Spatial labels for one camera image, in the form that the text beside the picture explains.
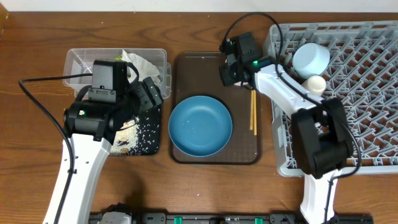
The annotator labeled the white napkin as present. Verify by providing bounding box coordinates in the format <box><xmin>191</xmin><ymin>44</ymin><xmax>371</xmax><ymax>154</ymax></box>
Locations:
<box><xmin>121</xmin><ymin>50</ymin><xmax>161</xmax><ymax>85</ymax></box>

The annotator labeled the wooden chopstick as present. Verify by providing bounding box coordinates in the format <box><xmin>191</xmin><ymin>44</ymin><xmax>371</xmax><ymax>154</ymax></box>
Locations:
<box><xmin>249</xmin><ymin>90</ymin><xmax>254</xmax><ymax>130</ymax></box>
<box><xmin>252</xmin><ymin>90</ymin><xmax>257</xmax><ymax>136</ymax></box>

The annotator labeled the white rice pile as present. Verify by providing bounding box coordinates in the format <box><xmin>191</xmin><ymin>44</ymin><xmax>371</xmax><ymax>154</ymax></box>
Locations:
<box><xmin>109</xmin><ymin>107</ymin><xmax>161</xmax><ymax>156</ymax></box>

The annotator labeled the dark blue plate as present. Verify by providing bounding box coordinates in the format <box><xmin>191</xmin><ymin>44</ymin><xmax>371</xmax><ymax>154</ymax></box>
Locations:
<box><xmin>168</xmin><ymin>95</ymin><xmax>233</xmax><ymax>157</ymax></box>

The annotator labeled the light blue bowl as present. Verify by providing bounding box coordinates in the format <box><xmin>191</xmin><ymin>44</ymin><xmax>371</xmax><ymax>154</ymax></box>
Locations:
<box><xmin>292</xmin><ymin>43</ymin><xmax>330</xmax><ymax>79</ymax></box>

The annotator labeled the cream cup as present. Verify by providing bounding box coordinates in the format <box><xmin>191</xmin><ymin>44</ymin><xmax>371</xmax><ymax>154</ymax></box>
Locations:
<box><xmin>302</xmin><ymin>75</ymin><xmax>326</xmax><ymax>96</ymax></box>

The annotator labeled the pink bowl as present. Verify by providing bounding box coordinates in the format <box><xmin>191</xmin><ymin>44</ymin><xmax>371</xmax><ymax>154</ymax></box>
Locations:
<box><xmin>234</xmin><ymin>82</ymin><xmax>249</xmax><ymax>86</ymax></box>

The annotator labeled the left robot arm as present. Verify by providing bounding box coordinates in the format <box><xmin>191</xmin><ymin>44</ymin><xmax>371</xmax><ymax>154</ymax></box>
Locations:
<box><xmin>44</xmin><ymin>77</ymin><xmax>163</xmax><ymax>223</ymax></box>

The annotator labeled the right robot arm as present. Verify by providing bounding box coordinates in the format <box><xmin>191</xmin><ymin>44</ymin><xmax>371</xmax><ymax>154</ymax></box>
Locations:
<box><xmin>220</xmin><ymin>53</ymin><xmax>354</xmax><ymax>223</ymax></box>

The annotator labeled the clear plastic waste bin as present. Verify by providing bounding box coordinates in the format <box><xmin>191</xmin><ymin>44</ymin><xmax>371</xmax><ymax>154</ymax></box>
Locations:
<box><xmin>63</xmin><ymin>48</ymin><xmax>172</xmax><ymax>99</ymax></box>

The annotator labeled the grey dishwasher rack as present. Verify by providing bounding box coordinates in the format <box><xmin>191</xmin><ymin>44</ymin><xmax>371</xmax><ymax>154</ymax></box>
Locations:
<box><xmin>263</xmin><ymin>21</ymin><xmax>397</xmax><ymax>175</ymax></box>

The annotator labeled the black rectangular tray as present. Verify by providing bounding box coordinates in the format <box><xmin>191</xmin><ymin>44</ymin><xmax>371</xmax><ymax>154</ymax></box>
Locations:
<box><xmin>108</xmin><ymin>104</ymin><xmax>162</xmax><ymax>157</ymax></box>

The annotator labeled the brown serving tray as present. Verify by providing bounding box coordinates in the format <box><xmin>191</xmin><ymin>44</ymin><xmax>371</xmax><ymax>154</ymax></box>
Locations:
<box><xmin>169</xmin><ymin>52</ymin><xmax>262</xmax><ymax>165</ymax></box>

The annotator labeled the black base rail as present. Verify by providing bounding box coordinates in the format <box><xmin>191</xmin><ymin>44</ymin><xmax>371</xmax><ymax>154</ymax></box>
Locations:
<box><xmin>88</xmin><ymin>213</ymin><xmax>374</xmax><ymax>224</ymax></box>

